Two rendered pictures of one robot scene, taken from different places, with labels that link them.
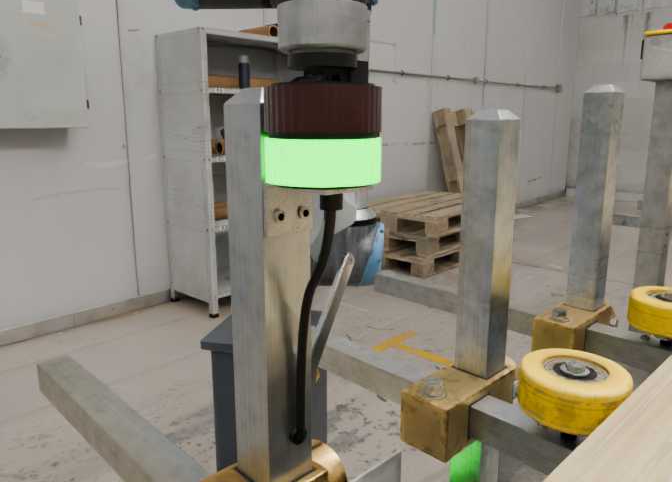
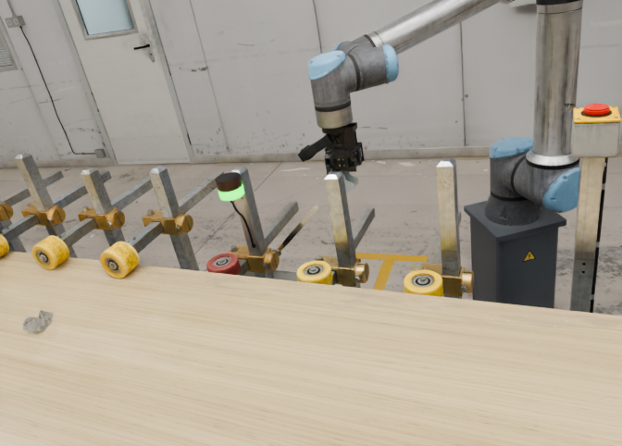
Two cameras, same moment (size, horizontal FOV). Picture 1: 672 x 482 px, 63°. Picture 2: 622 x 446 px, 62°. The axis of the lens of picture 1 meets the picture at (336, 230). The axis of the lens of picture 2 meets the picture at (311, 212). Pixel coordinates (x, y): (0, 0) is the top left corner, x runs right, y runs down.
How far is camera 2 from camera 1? 1.23 m
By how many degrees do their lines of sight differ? 69
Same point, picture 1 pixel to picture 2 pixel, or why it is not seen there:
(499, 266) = (337, 229)
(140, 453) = not seen: hidden behind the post
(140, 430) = (267, 231)
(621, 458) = (268, 284)
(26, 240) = (531, 85)
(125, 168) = not seen: outside the picture
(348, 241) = (535, 177)
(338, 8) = (320, 115)
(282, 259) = (241, 206)
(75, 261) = not seen: hidden behind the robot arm
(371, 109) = (223, 187)
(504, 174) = (330, 198)
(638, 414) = (294, 284)
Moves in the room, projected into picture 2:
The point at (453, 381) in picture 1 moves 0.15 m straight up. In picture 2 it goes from (331, 261) to (321, 208)
